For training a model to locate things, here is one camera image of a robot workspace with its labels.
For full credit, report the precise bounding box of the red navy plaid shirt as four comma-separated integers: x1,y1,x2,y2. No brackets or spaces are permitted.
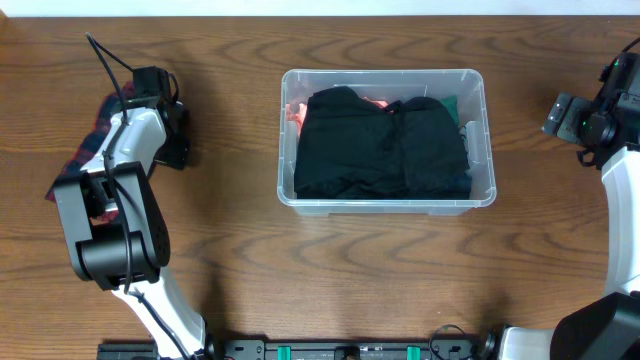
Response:
45,81,135,223

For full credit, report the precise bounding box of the pink printed shirt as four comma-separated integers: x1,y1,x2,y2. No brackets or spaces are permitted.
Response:
285,97,389,134

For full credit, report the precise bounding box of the green taped cloth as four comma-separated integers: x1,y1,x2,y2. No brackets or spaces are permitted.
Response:
440,95,459,126

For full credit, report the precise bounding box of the large black garment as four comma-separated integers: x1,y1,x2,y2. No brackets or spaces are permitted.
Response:
294,87,471,200

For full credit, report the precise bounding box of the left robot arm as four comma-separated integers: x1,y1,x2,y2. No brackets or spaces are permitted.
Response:
52,66,215,359

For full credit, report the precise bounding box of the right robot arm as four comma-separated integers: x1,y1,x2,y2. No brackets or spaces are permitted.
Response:
474,45,639,360

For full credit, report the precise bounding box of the clear plastic storage bin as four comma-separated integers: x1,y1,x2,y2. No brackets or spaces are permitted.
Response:
277,69,497,216

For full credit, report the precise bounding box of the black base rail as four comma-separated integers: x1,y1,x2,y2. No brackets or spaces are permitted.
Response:
97,338,501,360

